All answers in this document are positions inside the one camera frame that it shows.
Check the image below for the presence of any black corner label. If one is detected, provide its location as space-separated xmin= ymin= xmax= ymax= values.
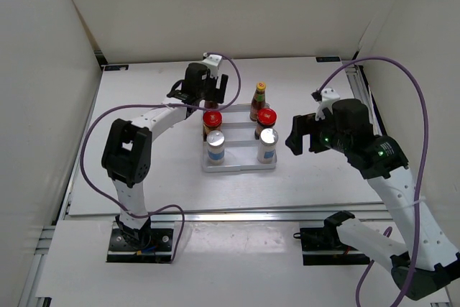
xmin=103 ymin=65 xmax=129 ymax=71
xmin=316 ymin=56 xmax=341 ymax=63

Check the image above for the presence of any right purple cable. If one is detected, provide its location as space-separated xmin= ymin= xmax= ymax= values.
xmin=310 ymin=55 xmax=431 ymax=307

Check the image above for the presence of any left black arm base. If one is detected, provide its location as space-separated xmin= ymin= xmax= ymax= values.
xmin=106 ymin=225 xmax=174 ymax=264

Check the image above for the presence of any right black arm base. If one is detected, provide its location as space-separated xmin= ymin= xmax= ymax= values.
xmin=293 ymin=228 xmax=370 ymax=266

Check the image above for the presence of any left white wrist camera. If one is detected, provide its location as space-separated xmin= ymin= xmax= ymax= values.
xmin=201 ymin=52 xmax=224 ymax=79

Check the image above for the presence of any white divided organizer tray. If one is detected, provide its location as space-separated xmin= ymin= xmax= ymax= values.
xmin=202 ymin=104 xmax=277 ymax=173

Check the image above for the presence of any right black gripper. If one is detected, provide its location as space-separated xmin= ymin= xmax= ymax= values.
xmin=285 ymin=111 xmax=351 ymax=155

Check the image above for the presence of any silver-lid white shaker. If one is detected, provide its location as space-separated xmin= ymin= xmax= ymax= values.
xmin=206 ymin=130 xmax=225 ymax=165
xmin=257 ymin=128 xmax=278 ymax=164

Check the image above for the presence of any left black corner label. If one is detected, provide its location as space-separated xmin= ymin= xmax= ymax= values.
xmin=103 ymin=65 xmax=129 ymax=71

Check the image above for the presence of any right black corner label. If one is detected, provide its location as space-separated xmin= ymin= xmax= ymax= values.
xmin=316 ymin=56 xmax=341 ymax=63

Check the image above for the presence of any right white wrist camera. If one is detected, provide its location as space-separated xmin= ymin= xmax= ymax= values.
xmin=311 ymin=88 xmax=341 ymax=121

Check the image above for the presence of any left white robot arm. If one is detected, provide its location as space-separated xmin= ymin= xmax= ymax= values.
xmin=102 ymin=55 xmax=228 ymax=249

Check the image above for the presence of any red-lid sauce jar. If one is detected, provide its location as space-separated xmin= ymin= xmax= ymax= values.
xmin=202 ymin=111 xmax=223 ymax=141
xmin=254 ymin=108 xmax=277 ymax=139

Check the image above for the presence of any aluminium front rail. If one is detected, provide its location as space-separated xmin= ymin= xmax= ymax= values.
xmin=39 ymin=204 xmax=428 ymax=232

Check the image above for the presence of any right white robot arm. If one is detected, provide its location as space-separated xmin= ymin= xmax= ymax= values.
xmin=285 ymin=98 xmax=459 ymax=301

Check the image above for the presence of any tall yellow-cap sauce bottle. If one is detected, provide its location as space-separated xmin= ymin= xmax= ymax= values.
xmin=249 ymin=82 xmax=267 ymax=122
xmin=204 ymin=101 xmax=219 ymax=109

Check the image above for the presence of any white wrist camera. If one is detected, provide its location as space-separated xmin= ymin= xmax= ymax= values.
xmin=201 ymin=52 xmax=224 ymax=79
xmin=311 ymin=88 xmax=341 ymax=121

